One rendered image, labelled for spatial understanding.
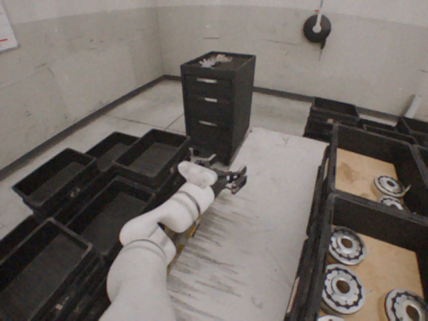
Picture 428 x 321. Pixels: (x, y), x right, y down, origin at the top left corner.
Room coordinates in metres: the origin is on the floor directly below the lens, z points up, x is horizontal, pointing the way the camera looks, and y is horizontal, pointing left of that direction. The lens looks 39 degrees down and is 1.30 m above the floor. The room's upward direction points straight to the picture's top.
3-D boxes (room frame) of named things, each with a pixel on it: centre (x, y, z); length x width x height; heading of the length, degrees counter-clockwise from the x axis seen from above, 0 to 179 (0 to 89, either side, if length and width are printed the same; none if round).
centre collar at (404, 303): (0.06, -0.39, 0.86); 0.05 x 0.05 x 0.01
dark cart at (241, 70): (1.82, -0.06, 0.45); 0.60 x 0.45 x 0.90; 157
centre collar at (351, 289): (0.12, -0.26, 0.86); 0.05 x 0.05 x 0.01
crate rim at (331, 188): (0.44, -0.51, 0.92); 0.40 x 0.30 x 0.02; 153
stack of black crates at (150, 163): (0.97, 0.36, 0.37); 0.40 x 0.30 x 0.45; 157
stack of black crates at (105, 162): (1.13, 0.72, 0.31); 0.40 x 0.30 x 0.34; 157
